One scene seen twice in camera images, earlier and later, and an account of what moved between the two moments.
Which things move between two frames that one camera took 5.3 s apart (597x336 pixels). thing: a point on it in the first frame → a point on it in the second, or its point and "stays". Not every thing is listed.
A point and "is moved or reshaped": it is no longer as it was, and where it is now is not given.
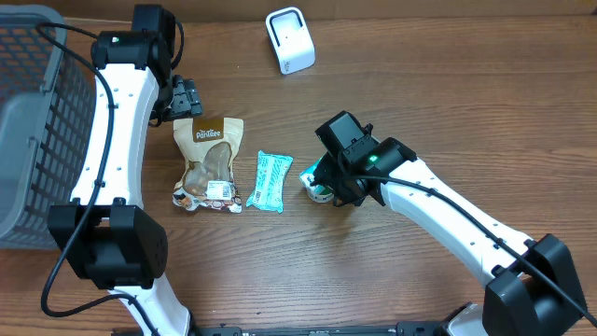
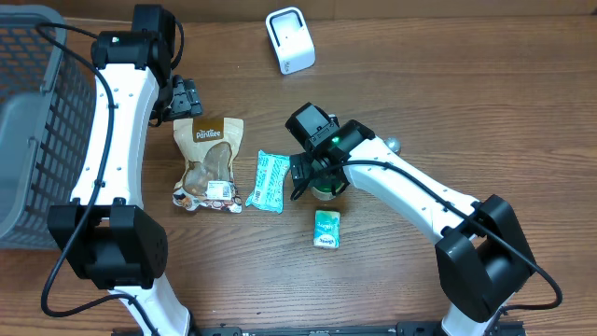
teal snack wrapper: (270, 175) stays
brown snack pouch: (209, 147) stays
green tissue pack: (307, 176) is moved or reshaped
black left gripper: (188, 102) stays
